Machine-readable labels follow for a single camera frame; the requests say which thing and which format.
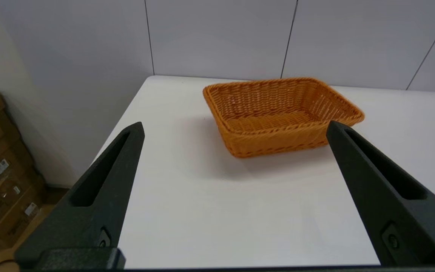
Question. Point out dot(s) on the orange woven wicker basket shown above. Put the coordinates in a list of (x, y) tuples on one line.
[(270, 113)]

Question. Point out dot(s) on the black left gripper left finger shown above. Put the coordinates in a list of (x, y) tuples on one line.
[(100, 211)]

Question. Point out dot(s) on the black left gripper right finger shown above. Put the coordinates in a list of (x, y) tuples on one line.
[(376, 196)]

